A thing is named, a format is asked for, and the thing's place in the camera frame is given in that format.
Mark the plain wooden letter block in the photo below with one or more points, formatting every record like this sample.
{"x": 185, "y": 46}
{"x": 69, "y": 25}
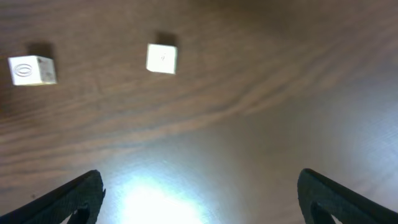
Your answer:
{"x": 161, "y": 58}

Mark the yellow letter block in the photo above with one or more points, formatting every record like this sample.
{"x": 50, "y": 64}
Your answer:
{"x": 32, "y": 70}

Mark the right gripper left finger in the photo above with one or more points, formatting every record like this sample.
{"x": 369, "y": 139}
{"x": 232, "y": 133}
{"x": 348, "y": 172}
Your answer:
{"x": 79, "y": 200}

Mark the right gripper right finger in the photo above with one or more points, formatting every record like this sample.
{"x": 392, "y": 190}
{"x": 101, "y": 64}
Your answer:
{"x": 323, "y": 200}

